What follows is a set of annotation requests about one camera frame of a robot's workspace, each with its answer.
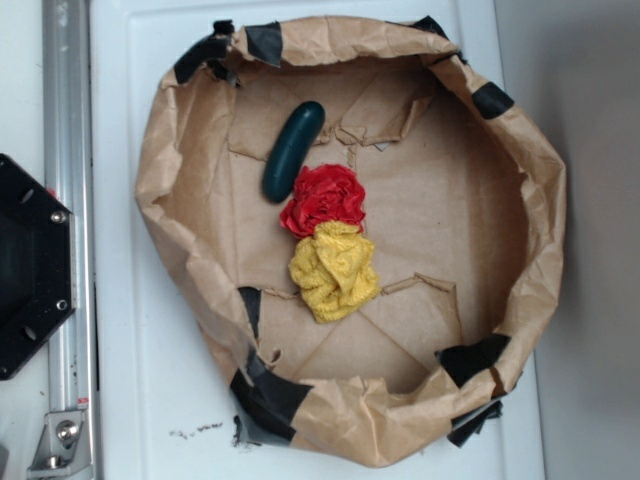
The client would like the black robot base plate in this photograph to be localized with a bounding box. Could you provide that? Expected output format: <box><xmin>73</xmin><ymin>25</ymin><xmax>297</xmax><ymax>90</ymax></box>
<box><xmin>1</xmin><ymin>154</ymin><xmax>75</xmax><ymax>381</ymax></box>

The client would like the brown paper bag container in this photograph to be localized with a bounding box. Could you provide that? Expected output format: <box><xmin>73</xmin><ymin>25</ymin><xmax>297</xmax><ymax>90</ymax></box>
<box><xmin>135</xmin><ymin>16</ymin><xmax>566</xmax><ymax>467</ymax></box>

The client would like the red crumpled cloth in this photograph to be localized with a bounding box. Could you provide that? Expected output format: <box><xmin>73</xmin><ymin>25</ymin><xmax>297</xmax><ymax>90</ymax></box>
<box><xmin>280</xmin><ymin>164</ymin><xmax>366</xmax><ymax>239</ymax></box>

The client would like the yellow cloth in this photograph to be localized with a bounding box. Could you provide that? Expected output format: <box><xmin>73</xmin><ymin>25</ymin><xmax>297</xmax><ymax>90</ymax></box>
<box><xmin>289</xmin><ymin>221</ymin><xmax>381</xmax><ymax>324</ymax></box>

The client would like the dark green oblong object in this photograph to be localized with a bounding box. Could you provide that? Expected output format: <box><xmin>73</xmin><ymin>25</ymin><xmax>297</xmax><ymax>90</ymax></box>
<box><xmin>262</xmin><ymin>101</ymin><xmax>325</xmax><ymax>203</ymax></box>

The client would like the metal corner bracket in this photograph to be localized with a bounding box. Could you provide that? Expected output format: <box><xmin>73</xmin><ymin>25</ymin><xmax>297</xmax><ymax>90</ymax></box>
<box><xmin>27</xmin><ymin>410</ymin><xmax>94</xmax><ymax>479</ymax></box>

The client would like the aluminium extrusion rail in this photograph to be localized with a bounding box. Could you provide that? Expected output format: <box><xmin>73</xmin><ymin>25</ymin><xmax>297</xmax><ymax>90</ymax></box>
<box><xmin>42</xmin><ymin>1</ymin><xmax>99</xmax><ymax>415</ymax></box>

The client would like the white tray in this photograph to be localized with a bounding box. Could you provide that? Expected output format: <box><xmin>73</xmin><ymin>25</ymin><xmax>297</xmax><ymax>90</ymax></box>
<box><xmin>89</xmin><ymin>1</ymin><xmax>545</xmax><ymax>479</ymax></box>

